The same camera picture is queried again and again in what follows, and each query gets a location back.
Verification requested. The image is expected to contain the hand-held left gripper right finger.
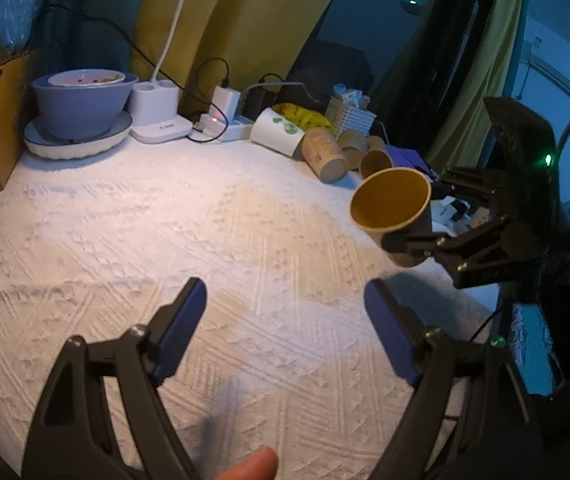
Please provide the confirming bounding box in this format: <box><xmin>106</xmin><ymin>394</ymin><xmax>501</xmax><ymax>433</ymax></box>
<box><xmin>363</xmin><ymin>279</ymin><xmax>546</xmax><ymax>480</ymax></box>

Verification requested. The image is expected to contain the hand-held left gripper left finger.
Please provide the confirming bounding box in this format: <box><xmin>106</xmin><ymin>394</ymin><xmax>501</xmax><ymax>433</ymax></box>
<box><xmin>22</xmin><ymin>277</ymin><xmax>208</xmax><ymax>480</ymax></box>

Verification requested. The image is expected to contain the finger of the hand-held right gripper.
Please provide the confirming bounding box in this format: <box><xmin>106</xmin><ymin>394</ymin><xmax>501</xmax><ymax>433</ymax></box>
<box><xmin>436</xmin><ymin>165</ymin><xmax>509</xmax><ymax>212</ymax></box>
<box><xmin>381</xmin><ymin>214</ymin><xmax>552</xmax><ymax>289</ymax></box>

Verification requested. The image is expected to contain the brown paper cup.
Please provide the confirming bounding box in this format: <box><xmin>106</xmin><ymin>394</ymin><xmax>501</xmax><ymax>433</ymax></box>
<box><xmin>359</xmin><ymin>149</ymin><xmax>395</xmax><ymax>180</ymax></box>
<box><xmin>349</xmin><ymin>167</ymin><xmax>434</xmax><ymax>267</ymax></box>
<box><xmin>337</xmin><ymin>129</ymin><xmax>370</xmax><ymax>169</ymax></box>

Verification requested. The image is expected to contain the printed paper cup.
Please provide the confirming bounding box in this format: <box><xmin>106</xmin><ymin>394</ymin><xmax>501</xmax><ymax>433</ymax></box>
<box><xmin>300</xmin><ymin>127</ymin><xmax>350</xmax><ymax>184</ymax></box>

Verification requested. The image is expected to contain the white cup with green print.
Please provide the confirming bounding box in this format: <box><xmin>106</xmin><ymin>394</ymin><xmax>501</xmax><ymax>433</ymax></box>
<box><xmin>250</xmin><ymin>107</ymin><xmax>308</xmax><ymax>160</ymax></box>

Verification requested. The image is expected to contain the dark blue cloth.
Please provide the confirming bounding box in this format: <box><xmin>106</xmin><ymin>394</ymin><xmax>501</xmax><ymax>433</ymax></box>
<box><xmin>389</xmin><ymin>144</ymin><xmax>436</xmax><ymax>182</ymax></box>

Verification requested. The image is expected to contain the white textured tablecloth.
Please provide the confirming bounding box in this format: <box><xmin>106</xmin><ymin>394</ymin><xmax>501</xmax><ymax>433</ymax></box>
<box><xmin>0</xmin><ymin>135</ymin><xmax>508</xmax><ymax>480</ymax></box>

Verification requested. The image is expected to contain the yellow hanging cloth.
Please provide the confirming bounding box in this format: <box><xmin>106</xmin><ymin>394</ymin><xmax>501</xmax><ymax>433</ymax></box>
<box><xmin>424</xmin><ymin>0</ymin><xmax>526</xmax><ymax>162</ymax></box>

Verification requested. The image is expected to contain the dark hanging cloth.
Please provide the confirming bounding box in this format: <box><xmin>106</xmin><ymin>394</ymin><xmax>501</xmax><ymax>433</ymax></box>
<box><xmin>377</xmin><ymin>0</ymin><xmax>496</xmax><ymax>161</ymax></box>

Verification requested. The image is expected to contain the white woven basket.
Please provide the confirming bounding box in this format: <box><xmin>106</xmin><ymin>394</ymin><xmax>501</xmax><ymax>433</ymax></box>
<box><xmin>324</xmin><ymin>95</ymin><xmax>377</xmax><ymax>137</ymax></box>

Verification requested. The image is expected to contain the yellow soft toy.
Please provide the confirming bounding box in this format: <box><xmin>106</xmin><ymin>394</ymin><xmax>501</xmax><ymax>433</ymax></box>
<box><xmin>271</xmin><ymin>102</ymin><xmax>334</xmax><ymax>134</ymax></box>

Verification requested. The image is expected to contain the white desk lamp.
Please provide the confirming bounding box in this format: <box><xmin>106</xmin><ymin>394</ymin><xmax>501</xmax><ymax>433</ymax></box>
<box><xmin>129</xmin><ymin>0</ymin><xmax>272</xmax><ymax>144</ymax></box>

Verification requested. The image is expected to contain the white plate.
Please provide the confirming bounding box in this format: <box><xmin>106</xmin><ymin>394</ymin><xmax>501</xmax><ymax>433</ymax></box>
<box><xmin>24</xmin><ymin>110</ymin><xmax>134</xmax><ymax>160</ymax></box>

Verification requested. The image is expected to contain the white power strip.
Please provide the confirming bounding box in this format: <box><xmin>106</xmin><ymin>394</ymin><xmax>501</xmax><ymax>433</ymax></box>
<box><xmin>192</xmin><ymin>112</ymin><xmax>257</xmax><ymax>144</ymax></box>

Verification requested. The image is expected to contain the white charger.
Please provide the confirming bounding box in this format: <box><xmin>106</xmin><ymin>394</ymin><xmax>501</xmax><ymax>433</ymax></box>
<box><xmin>213</xmin><ymin>86</ymin><xmax>242</xmax><ymax>119</ymax></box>

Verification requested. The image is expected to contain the black power adapter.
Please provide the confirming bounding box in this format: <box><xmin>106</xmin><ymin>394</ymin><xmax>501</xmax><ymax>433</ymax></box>
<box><xmin>242</xmin><ymin>88</ymin><xmax>277</xmax><ymax>120</ymax></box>

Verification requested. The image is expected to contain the blue bowl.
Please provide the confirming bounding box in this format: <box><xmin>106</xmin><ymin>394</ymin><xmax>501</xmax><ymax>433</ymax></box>
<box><xmin>32</xmin><ymin>71</ymin><xmax>139</xmax><ymax>140</ymax></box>

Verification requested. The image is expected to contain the small white bowl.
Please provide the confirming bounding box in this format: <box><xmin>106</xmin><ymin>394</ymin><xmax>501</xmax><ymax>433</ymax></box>
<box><xmin>48</xmin><ymin>69</ymin><xmax>127</xmax><ymax>87</ymax></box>

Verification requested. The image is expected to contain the yellow curtain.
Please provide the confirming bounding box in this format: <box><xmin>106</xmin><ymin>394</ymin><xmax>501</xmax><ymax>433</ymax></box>
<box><xmin>130</xmin><ymin>0</ymin><xmax>359</xmax><ymax>111</ymax></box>

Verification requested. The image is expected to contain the white cable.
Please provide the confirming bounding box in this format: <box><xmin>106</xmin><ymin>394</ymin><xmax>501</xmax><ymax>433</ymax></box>
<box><xmin>241</xmin><ymin>81</ymin><xmax>327</xmax><ymax>107</ymax></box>

